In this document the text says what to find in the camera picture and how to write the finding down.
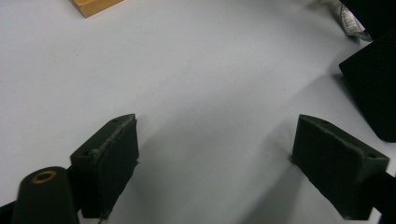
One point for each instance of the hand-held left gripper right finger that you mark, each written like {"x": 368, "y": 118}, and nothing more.
{"x": 330, "y": 165}

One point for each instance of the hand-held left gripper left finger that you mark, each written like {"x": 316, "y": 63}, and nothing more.
{"x": 106, "y": 161}

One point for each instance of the wooden three-tier shelf rack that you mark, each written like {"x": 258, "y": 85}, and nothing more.
{"x": 91, "y": 5}

